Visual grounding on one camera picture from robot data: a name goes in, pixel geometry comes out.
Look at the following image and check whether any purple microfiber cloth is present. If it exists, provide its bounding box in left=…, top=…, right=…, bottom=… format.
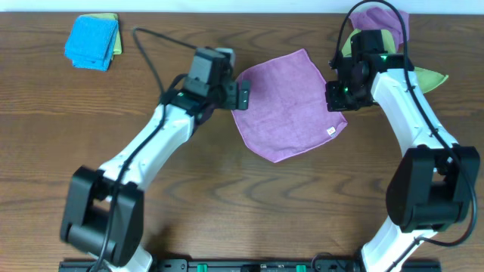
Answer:
left=232, top=49, right=348, bottom=163

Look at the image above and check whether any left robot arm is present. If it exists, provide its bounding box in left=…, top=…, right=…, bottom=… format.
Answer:
left=59, top=74, right=250, bottom=271

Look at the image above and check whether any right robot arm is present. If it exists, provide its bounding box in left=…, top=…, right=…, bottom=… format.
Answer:
left=326, top=50, right=480, bottom=271

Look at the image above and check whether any crumpled purple cloth at back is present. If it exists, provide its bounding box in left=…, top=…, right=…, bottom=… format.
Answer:
left=342, top=6, right=404, bottom=56

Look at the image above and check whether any folded green cloth under blue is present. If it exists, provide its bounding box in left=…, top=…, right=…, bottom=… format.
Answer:
left=86, top=13, right=123, bottom=55

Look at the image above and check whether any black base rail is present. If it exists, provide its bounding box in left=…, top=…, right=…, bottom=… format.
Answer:
left=58, top=258, right=442, bottom=272

